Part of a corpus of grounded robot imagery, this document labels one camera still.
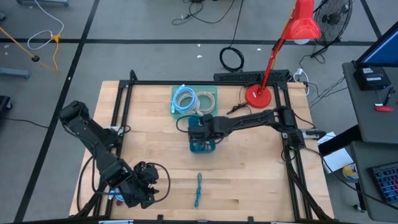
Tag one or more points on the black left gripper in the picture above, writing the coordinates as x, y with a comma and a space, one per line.
138, 191

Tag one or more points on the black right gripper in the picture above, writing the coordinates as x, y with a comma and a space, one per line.
213, 129

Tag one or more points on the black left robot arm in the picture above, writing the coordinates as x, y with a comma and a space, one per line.
93, 140

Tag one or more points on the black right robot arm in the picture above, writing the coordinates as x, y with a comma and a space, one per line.
248, 119

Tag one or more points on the dark blue plastic bin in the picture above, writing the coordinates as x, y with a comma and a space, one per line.
202, 151

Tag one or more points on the small dark red object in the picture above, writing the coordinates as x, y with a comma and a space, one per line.
119, 203

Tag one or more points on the translucent teal plastic bin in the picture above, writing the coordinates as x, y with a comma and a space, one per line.
214, 88

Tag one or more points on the red desk lamp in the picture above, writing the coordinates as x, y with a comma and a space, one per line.
258, 96

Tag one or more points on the black power strip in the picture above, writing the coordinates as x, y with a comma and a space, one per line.
248, 75

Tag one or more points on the white power adapter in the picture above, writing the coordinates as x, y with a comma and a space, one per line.
299, 71

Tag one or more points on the white paper sheet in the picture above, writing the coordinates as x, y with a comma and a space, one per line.
337, 158

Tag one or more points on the yellow blue disc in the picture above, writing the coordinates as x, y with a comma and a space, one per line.
350, 171

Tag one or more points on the grey desk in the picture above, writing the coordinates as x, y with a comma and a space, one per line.
367, 118
360, 152

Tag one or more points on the yellow pole black foot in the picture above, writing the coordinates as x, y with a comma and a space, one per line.
35, 58

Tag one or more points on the black mini computer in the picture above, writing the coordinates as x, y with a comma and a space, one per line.
371, 79

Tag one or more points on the black floor fan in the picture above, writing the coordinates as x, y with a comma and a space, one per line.
332, 17

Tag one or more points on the small red desk object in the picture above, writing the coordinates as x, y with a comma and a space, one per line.
384, 109

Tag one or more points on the backlit keyboard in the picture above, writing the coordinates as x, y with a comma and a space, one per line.
387, 182

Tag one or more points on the black pen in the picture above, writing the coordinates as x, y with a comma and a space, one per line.
388, 96

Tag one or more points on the blue-screen monitor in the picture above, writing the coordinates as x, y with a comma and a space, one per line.
382, 51

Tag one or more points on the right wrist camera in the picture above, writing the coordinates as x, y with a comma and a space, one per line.
196, 132

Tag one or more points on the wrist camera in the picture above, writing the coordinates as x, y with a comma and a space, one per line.
196, 132
146, 172

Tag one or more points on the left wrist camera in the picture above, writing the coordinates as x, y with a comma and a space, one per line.
146, 172

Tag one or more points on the black aluminium table frame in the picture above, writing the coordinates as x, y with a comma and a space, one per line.
186, 82

